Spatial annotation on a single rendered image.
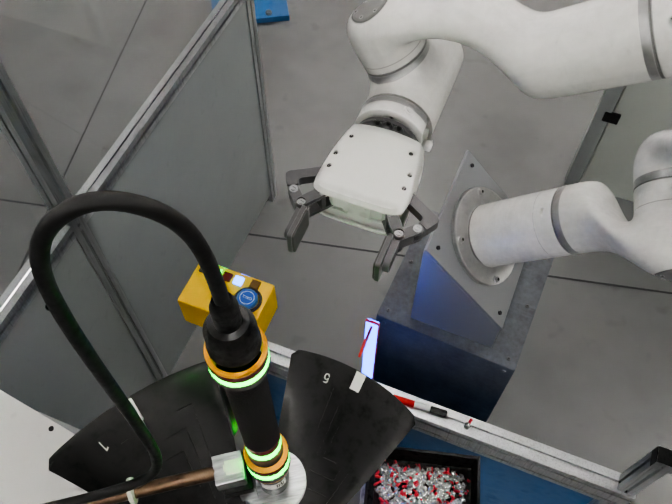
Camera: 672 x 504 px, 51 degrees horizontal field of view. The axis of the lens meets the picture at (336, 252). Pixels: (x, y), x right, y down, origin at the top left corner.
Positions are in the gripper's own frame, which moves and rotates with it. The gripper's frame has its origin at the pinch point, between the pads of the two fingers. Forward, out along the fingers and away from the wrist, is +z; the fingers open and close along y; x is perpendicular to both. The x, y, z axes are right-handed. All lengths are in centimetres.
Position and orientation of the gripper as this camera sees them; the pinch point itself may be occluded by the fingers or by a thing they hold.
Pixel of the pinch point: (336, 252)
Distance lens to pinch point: 70.3
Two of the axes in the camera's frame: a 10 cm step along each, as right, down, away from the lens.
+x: 0.0, -5.3, -8.5
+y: -9.3, -3.1, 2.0
